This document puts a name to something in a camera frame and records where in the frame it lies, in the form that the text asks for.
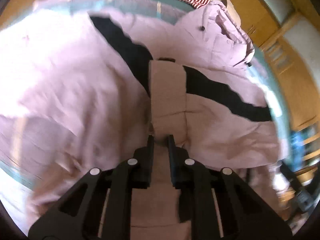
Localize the wooden headboard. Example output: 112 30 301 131
260 12 319 131

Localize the pink black puffer jacket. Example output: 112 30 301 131
0 0 283 240

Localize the green bed sheet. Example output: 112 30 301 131
63 0 289 123

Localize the wooden wardrobe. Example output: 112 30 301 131
184 0 298 48

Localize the blue plush toy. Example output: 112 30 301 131
291 131 305 172

